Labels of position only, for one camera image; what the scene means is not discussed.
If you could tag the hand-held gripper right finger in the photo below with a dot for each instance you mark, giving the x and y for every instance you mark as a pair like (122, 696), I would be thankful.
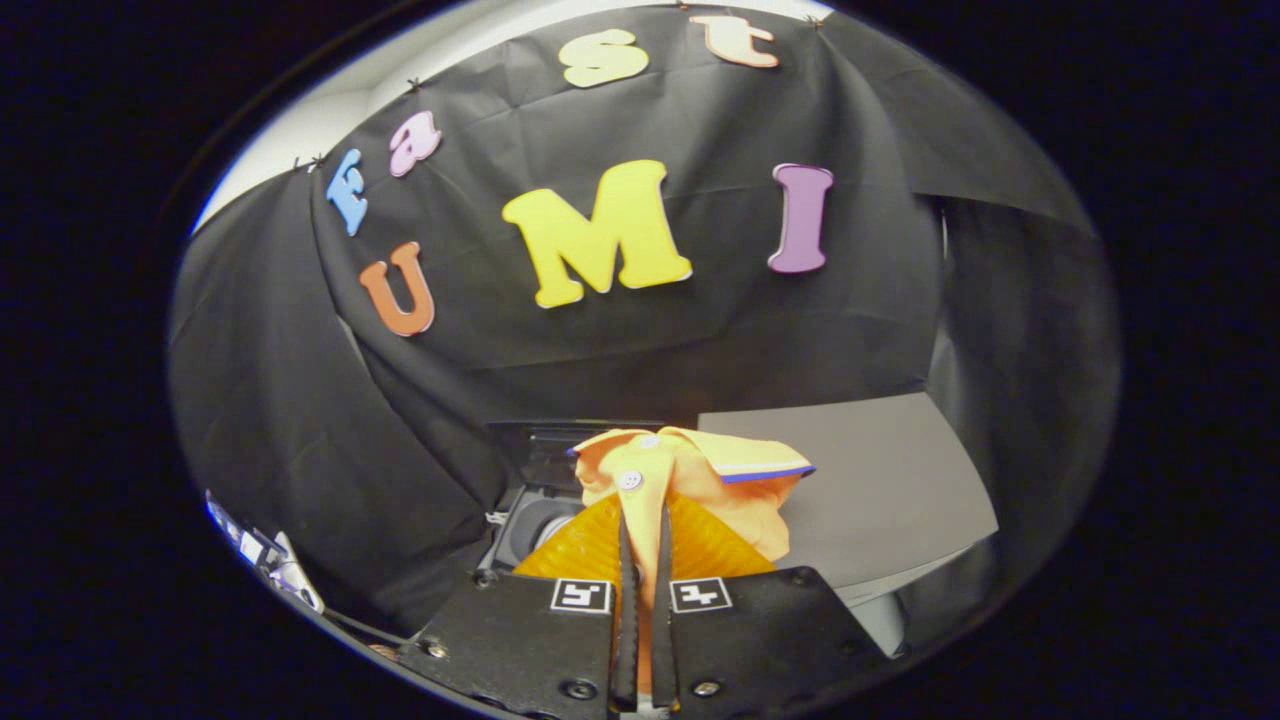
(662, 620)

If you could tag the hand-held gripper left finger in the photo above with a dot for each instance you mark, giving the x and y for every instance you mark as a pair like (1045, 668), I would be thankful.
(625, 620)

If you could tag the grey washing machine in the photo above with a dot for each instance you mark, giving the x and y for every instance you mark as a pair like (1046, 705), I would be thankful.
(535, 525)

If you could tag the orange yellow shirt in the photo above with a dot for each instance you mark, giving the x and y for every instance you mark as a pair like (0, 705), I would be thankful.
(720, 500)

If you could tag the dark washing machine lid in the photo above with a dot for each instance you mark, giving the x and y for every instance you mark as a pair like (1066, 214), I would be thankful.
(545, 450)

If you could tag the grey cabinet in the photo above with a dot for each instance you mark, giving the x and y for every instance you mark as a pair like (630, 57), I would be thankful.
(880, 490)

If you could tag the black backdrop cloth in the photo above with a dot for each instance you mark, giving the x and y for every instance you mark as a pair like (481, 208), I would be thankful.
(520, 350)

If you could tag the white and blue clutter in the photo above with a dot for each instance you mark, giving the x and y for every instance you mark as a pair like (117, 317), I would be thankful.
(270, 555)

